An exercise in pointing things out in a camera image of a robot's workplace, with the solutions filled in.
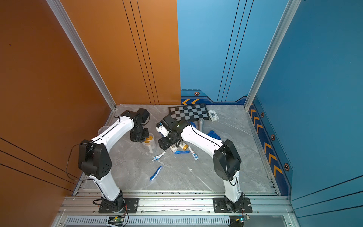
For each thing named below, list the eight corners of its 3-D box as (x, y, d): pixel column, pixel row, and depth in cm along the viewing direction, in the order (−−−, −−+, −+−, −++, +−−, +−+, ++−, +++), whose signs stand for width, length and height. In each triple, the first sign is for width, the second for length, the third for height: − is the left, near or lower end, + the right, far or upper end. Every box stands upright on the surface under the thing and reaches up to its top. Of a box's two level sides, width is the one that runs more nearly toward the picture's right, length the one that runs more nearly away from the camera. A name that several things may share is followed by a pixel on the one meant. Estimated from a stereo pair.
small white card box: (211, 122, 112) (212, 120, 110) (207, 112, 119) (207, 110, 117) (218, 120, 113) (219, 118, 111) (214, 111, 120) (214, 109, 118)
